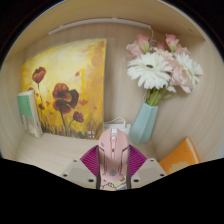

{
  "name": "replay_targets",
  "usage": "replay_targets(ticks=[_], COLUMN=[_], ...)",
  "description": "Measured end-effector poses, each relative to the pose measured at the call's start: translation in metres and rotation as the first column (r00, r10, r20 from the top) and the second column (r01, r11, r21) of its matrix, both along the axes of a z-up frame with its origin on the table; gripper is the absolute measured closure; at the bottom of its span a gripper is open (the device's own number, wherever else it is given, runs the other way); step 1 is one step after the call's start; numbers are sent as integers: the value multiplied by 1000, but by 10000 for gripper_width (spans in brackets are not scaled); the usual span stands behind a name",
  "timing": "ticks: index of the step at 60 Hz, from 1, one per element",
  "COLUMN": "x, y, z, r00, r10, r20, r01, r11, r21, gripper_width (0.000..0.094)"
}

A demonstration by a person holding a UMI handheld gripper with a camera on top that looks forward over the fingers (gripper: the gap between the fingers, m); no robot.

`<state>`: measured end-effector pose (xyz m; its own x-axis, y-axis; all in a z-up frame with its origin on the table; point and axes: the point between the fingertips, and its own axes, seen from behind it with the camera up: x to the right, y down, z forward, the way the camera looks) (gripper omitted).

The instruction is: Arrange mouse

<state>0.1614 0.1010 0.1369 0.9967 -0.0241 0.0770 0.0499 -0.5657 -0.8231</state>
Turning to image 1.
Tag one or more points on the pink computer mouse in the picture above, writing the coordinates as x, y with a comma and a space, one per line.
113, 153

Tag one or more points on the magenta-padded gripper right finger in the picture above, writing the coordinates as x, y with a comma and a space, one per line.
137, 161

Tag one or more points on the pale green faceted vase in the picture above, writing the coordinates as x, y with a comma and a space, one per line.
144, 123

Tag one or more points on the white light bar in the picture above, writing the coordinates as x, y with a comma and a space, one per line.
100, 22

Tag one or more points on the yellow poppy flower painting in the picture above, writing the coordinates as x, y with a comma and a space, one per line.
66, 66

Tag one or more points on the green covered book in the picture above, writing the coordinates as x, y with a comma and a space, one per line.
29, 111

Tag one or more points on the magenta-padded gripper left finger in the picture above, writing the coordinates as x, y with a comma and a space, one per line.
88, 161

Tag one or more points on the pink and white flower bouquet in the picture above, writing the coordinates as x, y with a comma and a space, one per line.
150, 70

